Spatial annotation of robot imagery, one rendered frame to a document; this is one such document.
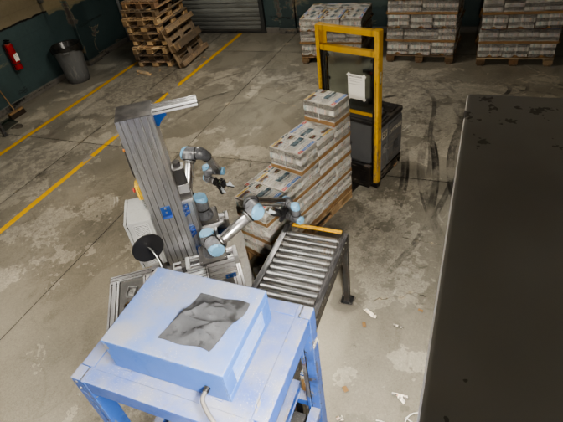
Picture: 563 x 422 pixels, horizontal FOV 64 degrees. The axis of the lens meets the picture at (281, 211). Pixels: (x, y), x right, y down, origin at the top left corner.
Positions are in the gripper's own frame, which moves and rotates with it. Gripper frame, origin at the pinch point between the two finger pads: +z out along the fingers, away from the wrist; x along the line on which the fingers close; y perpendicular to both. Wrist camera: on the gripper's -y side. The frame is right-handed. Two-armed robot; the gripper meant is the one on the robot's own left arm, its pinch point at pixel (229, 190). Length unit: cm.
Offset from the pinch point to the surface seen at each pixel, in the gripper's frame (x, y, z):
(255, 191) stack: 14.0, -2.5, 20.1
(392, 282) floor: 53, -85, 145
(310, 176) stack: 69, -10, 41
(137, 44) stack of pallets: 291, -38, -595
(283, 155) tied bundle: 54, 16, 23
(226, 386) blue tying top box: -164, 81, 191
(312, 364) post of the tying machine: -113, 30, 189
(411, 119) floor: 342, -84, 8
